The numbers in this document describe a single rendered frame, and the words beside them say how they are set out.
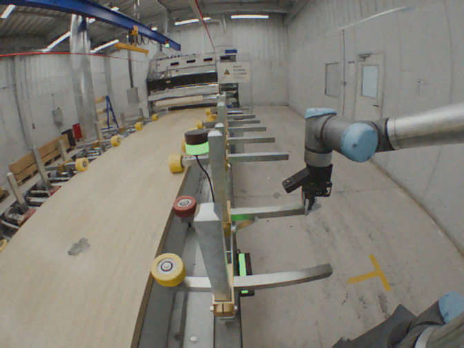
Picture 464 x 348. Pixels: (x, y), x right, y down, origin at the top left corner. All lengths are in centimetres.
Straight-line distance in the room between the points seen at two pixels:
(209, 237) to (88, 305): 35
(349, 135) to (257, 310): 117
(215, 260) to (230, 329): 31
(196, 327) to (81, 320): 36
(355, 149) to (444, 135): 22
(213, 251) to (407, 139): 48
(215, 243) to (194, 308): 46
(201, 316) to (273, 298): 79
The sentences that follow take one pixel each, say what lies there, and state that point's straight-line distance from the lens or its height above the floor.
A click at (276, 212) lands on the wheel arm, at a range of 63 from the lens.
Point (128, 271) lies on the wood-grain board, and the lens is 49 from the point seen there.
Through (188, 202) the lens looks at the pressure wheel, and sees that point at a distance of 62.
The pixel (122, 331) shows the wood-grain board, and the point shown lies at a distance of 43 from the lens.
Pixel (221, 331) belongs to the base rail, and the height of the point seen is 70.
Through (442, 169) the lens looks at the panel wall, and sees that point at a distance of 286.
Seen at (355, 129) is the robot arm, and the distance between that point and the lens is 43.
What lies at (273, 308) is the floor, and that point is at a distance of 135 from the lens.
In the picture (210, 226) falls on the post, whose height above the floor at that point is 109.
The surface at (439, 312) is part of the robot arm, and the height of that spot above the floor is 85.
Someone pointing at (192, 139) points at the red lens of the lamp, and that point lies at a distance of 44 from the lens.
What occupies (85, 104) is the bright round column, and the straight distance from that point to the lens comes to 440.
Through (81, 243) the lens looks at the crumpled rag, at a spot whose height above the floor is 92.
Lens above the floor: 126
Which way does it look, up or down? 28 degrees down
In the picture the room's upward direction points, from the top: 3 degrees counter-clockwise
